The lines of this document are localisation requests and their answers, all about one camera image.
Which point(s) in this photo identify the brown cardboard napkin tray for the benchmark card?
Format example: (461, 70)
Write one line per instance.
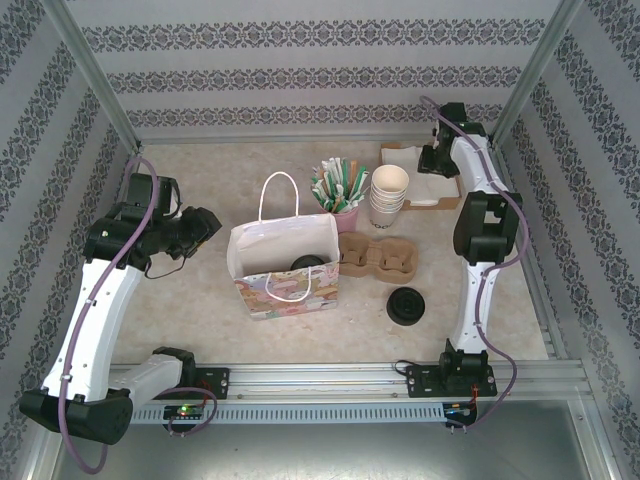
(447, 204)

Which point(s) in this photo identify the pink holder cup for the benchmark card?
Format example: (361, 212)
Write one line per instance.
(347, 220)

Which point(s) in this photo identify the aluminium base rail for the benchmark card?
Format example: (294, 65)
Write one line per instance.
(320, 382)

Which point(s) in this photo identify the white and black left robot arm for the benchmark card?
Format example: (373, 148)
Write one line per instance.
(95, 325)

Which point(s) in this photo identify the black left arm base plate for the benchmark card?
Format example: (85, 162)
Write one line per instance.
(215, 382)

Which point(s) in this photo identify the white green wrapped straw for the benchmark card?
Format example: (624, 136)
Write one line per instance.
(320, 192)
(330, 175)
(341, 167)

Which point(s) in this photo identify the small circuit board green light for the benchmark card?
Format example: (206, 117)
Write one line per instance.
(182, 412)

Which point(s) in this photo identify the white paper cup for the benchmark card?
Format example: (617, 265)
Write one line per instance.
(384, 210)
(385, 206)
(387, 198)
(382, 222)
(386, 202)
(390, 180)

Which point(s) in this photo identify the patterned paper gift bag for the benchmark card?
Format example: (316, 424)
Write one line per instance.
(290, 300)

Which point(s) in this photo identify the brown pulp cup carrier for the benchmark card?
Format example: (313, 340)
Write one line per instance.
(380, 260)

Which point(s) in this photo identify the black plastic cup lid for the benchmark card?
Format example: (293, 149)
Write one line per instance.
(406, 306)
(307, 262)

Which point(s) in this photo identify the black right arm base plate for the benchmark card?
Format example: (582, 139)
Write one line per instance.
(420, 382)

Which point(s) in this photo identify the aluminium frame post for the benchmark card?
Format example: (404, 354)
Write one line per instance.
(535, 70)
(90, 70)

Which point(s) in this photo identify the white paper napkins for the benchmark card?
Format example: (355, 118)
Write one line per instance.
(430, 187)

